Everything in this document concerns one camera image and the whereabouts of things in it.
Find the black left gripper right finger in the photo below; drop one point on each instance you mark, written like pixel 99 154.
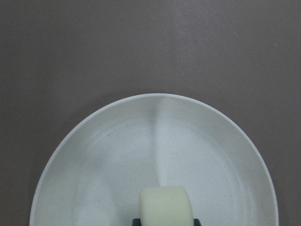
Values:
pixel 196 222

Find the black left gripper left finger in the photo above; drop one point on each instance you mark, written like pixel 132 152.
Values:
pixel 136 222

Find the white plate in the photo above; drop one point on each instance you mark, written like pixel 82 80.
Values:
pixel 95 175

